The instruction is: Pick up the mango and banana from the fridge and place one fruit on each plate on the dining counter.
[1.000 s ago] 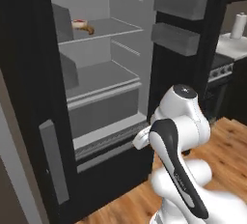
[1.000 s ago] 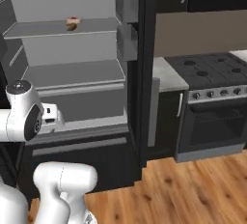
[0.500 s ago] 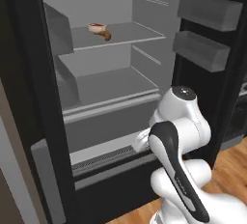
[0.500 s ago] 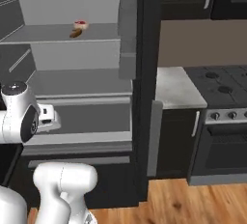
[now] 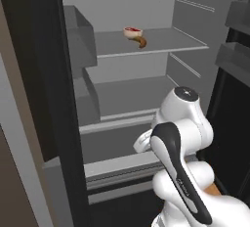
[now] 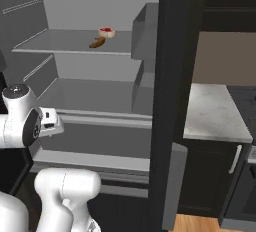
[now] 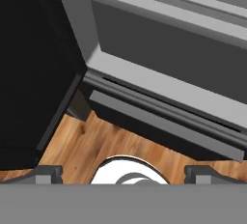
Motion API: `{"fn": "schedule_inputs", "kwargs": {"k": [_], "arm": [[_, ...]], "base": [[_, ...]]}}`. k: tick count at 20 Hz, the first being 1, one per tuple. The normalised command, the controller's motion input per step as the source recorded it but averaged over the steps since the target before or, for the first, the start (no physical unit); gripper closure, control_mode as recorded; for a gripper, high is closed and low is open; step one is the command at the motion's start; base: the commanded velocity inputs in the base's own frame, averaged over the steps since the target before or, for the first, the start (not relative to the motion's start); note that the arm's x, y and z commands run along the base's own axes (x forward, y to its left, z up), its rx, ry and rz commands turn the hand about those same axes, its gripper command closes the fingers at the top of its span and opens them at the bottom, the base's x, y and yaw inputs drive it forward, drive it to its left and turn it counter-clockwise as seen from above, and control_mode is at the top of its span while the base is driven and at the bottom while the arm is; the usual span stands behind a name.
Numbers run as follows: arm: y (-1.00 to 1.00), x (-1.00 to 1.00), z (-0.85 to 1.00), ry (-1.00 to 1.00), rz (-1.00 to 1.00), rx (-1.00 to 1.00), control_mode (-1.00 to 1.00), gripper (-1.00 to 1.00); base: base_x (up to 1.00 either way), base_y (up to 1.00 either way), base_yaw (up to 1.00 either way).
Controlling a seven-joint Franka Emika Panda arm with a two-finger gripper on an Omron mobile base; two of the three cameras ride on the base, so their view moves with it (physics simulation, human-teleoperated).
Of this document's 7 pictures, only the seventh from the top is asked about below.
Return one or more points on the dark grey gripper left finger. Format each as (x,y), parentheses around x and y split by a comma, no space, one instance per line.
(48,173)

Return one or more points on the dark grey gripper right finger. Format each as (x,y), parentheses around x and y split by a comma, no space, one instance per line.
(197,173)

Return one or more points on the dark grey fridge drawer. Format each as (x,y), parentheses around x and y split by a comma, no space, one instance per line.
(128,123)

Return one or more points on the white round object, black rim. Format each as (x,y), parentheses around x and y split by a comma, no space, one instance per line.
(112,173)

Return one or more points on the black cabinet panel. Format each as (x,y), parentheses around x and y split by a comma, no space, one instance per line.
(35,67)

